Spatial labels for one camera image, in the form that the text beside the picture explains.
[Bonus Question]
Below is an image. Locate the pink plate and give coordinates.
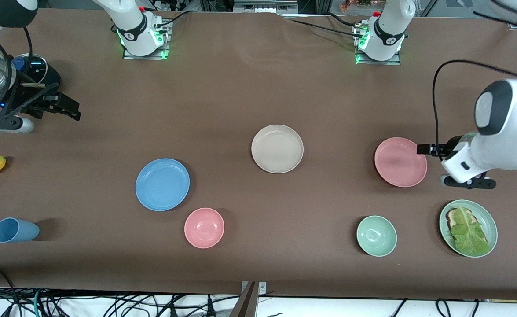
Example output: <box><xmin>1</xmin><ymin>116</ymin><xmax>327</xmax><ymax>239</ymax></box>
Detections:
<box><xmin>374</xmin><ymin>137</ymin><xmax>428</xmax><ymax>188</ymax></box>

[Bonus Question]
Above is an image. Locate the blue plate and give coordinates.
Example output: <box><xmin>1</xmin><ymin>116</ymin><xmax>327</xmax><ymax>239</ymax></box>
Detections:
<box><xmin>135</xmin><ymin>158</ymin><xmax>191</xmax><ymax>212</ymax></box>

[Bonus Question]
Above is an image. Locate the glass pot lid blue knob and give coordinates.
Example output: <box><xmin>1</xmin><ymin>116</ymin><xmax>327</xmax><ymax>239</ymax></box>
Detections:
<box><xmin>11</xmin><ymin>53</ymin><xmax>48</xmax><ymax>84</ymax></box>

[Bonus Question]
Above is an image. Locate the kiwi slice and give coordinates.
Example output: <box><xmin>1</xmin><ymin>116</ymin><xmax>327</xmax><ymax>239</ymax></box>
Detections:
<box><xmin>445</xmin><ymin>208</ymin><xmax>477</xmax><ymax>230</ymax></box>

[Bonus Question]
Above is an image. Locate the green plate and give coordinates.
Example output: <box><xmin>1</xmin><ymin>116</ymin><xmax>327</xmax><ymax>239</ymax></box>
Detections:
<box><xmin>439</xmin><ymin>199</ymin><xmax>499</xmax><ymax>258</ymax></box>

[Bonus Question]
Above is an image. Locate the green lettuce leaf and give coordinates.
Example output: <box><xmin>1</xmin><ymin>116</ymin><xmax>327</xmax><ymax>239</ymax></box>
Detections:
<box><xmin>450</xmin><ymin>206</ymin><xmax>491</xmax><ymax>257</ymax></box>

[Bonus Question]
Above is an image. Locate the small green bowl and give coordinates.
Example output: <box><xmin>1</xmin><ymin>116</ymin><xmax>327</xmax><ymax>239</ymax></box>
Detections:
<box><xmin>356</xmin><ymin>215</ymin><xmax>398</xmax><ymax>257</ymax></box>

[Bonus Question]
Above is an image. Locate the blue cup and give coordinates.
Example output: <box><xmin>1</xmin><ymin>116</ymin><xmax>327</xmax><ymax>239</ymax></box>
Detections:
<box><xmin>0</xmin><ymin>217</ymin><xmax>40</xmax><ymax>243</ymax></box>

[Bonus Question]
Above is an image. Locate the white power strip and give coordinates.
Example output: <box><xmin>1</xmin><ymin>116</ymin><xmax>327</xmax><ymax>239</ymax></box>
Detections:
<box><xmin>152</xmin><ymin>0</ymin><xmax>189</xmax><ymax>13</ymax></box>

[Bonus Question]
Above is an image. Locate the beige plate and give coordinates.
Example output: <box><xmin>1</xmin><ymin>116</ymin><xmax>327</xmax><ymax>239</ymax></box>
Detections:
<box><xmin>251</xmin><ymin>124</ymin><xmax>304</xmax><ymax>174</ymax></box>

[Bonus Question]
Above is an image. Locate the colourful toy food pile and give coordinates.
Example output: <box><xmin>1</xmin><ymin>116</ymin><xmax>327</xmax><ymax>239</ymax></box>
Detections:
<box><xmin>340</xmin><ymin>0</ymin><xmax>389</xmax><ymax>13</ymax></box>

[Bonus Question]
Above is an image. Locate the small pink bowl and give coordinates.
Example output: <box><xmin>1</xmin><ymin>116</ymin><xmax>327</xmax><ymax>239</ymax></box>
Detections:
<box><xmin>184</xmin><ymin>207</ymin><xmax>225</xmax><ymax>249</ymax></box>

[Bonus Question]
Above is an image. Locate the grey metal box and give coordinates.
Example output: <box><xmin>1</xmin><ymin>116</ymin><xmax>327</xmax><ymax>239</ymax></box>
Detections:
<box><xmin>233</xmin><ymin>0</ymin><xmax>299</xmax><ymax>17</ymax></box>

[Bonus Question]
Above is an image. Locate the brown angled bar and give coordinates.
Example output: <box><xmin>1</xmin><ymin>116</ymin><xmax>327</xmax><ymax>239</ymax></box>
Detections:
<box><xmin>228</xmin><ymin>282</ymin><xmax>259</xmax><ymax>317</ymax></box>

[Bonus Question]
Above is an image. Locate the black saucepan blue handle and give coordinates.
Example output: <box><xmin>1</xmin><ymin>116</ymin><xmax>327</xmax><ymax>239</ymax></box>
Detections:
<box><xmin>11</xmin><ymin>55</ymin><xmax>62</xmax><ymax>96</ymax></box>

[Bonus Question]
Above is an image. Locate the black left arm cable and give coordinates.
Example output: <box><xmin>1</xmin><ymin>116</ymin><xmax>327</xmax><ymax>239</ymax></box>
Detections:
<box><xmin>431</xmin><ymin>59</ymin><xmax>517</xmax><ymax>148</ymax></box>

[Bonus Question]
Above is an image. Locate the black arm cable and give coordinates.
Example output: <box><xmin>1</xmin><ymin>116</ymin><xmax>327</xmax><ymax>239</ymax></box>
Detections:
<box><xmin>431</xmin><ymin>59</ymin><xmax>517</xmax><ymax>148</ymax></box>
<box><xmin>22</xmin><ymin>26</ymin><xmax>33</xmax><ymax>81</ymax></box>

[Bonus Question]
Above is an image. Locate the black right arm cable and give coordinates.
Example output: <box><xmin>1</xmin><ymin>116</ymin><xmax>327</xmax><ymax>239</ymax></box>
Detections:
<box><xmin>22</xmin><ymin>26</ymin><xmax>33</xmax><ymax>81</ymax></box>

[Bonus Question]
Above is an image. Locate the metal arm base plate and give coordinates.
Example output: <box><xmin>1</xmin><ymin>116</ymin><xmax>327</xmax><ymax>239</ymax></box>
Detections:
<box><xmin>355</xmin><ymin>24</ymin><xmax>402</xmax><ymax>66</ymax></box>
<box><xmin>123</xmin><ymin>20</ymin><xmax>171</xmax><ymax>60</ymax></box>

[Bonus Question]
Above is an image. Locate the black table cable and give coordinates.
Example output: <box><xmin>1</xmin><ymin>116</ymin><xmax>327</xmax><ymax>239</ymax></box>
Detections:
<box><xmin>324</xmin><ymin>12</ymin><xmax>361</xmax><ymax>28</ymax></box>
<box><xmin>284</xmin><ymin>17</ymin><xmax>364</xmax><ymax>39</ymax></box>
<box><xmin>155</xmin><ymin>10</ymin><xmax>197</xmax><ymax>28</ymax></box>

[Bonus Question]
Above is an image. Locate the small metal bracket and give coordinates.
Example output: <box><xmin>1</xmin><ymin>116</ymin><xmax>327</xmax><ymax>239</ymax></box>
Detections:
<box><xmin>241</xmin><ymin>281</ymin><xmax>267</xmax><ymax>296</ymax></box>

